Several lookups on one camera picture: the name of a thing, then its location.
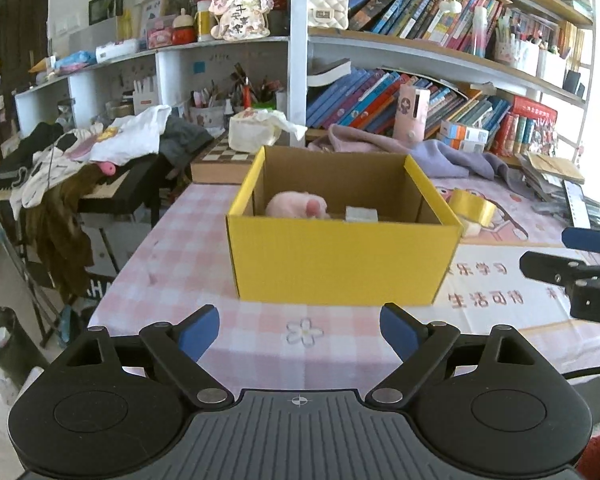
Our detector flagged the pink cartoon cylinder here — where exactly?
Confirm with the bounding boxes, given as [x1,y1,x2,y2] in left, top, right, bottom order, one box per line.
[392,84,430,142]

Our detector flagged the red boxed book set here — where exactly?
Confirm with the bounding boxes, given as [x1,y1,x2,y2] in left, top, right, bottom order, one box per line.
[489,96,558,157]

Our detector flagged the pink checked tablecloth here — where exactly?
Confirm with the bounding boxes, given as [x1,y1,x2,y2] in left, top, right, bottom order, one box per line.
[87,180,600,396]

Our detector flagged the brown cloth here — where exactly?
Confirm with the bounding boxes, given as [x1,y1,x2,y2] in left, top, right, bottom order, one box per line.
[22,165,103,301]

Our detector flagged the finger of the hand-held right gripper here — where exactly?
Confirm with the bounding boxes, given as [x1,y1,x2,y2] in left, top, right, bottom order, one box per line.
[561,227,600,254]
[519,251,600,288]

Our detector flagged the white quilted handbag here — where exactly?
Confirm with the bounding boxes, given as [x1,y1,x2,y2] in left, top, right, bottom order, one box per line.
[307,0,350,31]

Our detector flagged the white storage box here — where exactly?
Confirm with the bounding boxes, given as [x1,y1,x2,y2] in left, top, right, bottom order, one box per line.
[537,49,567,88]

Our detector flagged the cartoon pen box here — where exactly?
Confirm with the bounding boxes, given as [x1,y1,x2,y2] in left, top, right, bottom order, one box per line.
[189,87,226,128]

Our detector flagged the pink towel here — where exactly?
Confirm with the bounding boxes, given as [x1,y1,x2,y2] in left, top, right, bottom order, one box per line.
[307,124,421,155]

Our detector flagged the orange white small box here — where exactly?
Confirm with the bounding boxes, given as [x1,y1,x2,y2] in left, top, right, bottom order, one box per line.
[436,136,486,154]
[440,120,490,143]

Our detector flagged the white shelf unit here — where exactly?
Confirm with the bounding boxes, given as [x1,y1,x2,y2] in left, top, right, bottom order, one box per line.
[14,0,596,171]

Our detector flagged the row of slanted books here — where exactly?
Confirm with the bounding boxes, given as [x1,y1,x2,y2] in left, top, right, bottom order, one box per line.
[347,0,503,43]

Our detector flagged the black waste bin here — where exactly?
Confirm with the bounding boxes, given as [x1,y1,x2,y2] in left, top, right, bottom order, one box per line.
[0,306,48,386]

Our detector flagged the cream tissue box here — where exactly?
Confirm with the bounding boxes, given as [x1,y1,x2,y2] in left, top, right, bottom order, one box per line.
[228,109,308,153]

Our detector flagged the black cable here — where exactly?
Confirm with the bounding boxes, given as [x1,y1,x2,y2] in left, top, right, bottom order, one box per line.
[560,366,600,382]

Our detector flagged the stack of papers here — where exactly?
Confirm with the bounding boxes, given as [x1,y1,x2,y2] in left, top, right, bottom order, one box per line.
[517,152,600,216]

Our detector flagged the pink gift box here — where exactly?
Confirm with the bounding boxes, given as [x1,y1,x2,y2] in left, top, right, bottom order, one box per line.
[146,15,175,50]

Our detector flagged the red cream figurine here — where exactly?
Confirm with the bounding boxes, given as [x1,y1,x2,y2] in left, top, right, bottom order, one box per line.
[171,7,197,45]

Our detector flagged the grey cloth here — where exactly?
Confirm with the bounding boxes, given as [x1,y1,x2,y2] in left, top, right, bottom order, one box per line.
[159,116,215,166]

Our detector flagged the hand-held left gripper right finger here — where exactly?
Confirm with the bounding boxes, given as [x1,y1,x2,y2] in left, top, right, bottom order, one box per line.
[365,302,556,411]

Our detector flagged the white patterned cloth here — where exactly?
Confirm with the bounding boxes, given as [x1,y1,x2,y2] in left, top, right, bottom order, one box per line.
[10,130,101,221]

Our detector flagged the grey lying book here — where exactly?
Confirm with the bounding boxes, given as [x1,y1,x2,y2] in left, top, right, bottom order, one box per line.
[307,57,353,87]

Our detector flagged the black side table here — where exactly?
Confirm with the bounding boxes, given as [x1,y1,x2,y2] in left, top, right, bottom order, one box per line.
[0,152,181,213]

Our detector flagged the row of blue books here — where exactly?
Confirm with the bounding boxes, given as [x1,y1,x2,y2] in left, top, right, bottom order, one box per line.
[306,67,511,136]

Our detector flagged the pink glitter tube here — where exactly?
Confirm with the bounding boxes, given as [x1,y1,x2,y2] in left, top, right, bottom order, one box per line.
[472,5,488,57]

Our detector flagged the blue packet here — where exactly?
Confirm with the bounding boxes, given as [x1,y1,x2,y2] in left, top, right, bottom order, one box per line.
[55,51,98,73]

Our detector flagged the smartphone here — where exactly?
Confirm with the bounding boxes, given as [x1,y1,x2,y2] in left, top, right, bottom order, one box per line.
[562,180,592,228]

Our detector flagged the yellow tape roll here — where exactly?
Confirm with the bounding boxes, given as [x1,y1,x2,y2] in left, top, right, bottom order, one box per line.
[447,189,498,237]

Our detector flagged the purple cloth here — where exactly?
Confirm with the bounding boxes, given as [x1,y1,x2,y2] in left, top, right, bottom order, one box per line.
[410,139,536,196]

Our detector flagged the white pen cup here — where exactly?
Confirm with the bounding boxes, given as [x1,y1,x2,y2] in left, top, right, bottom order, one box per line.
[494,17,540,73]

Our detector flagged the yellow label bottle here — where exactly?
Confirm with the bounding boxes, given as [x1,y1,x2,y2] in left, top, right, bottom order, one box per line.
[196,0,216,42]

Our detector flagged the black picture frame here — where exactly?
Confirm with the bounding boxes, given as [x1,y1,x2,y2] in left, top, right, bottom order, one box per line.
[88,0,124,26]

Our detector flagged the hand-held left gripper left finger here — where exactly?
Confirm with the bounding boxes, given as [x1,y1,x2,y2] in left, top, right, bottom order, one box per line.
[47,304,233,411]

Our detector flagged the white red paper box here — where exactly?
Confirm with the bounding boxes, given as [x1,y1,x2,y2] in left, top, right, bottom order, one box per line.
[132,77,160,115]

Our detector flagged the green brush holder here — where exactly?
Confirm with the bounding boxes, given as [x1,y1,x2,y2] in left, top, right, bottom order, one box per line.
[232,62,287,111]

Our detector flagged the wooden chessboard case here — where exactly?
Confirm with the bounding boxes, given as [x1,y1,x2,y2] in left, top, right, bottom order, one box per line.
[190,132,261,184]

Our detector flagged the pink pig plush toy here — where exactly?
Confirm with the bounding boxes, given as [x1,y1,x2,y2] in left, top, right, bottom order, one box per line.
[265,191,331,220]

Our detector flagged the cartoon cat figure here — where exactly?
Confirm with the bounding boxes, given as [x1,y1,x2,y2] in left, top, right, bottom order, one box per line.
[210,0,272,42]

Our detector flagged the yellow cardboard box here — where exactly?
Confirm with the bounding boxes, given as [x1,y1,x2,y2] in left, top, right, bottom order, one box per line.
[225,145,465,307]

